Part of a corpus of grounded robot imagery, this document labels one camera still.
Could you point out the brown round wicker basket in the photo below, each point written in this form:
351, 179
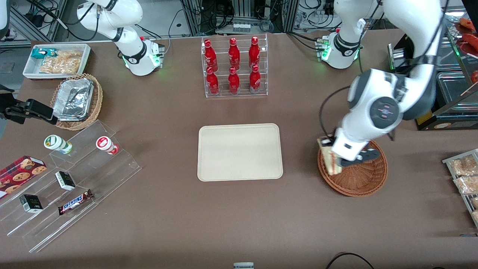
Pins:
358, 179

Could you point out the teal snack packet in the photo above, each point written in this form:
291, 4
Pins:
42, 53

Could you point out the beige plastic serving tray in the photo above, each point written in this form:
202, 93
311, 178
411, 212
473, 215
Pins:
239, 152

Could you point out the white rectangular plastic bin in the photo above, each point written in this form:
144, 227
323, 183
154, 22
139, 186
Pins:
31, 69

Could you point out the red lid drink cup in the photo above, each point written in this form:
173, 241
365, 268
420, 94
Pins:
105, 144

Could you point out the small grey device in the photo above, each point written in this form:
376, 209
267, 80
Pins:
243, 266

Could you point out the red cola bottle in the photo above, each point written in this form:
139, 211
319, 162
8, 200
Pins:
233, 82
254, 52
255, 80
212, 83
210, 55
234, 53

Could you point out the Snickers chocolate bar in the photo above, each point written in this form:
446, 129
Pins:
74, 202

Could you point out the green lid drink cup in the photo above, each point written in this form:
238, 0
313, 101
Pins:
56, 143

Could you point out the aluminium frame rack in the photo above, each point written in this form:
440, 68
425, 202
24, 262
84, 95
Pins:
242, 13

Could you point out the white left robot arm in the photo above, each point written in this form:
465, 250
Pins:
384, 112

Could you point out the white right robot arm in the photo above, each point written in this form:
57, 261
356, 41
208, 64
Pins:
134, 52

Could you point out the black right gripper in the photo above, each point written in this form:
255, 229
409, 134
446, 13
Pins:
18, 109

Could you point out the clear acrylic stepped stand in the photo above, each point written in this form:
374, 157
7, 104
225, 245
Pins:
108, 175

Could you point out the steel food pan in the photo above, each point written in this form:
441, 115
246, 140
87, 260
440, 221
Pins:
448, 56
453, 89

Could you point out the clear acrylic bottle rack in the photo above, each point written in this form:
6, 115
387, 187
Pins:
224, 93

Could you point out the red sausage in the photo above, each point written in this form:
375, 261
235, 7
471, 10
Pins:
468, 23
471, 40

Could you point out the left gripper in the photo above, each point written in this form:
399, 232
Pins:
329, 141

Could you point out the triangle sandwich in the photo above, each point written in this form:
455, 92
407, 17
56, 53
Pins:
333, 167

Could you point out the light oval wicker basket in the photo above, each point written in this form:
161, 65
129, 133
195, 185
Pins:
96, 101

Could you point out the black hot food case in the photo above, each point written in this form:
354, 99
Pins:
448, 119

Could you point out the small black box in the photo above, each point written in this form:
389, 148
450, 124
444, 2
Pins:
30, 203
65, 180

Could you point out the clear bag of crackers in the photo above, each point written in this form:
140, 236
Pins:
61, 62

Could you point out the red chocolate cookie box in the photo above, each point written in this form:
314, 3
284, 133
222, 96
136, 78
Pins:
20, 173

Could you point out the clear bag of pastry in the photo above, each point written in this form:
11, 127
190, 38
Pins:
463, 166
466, 185
474, 202
475, 216

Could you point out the stack of foil trays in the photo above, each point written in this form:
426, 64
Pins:
73, 99

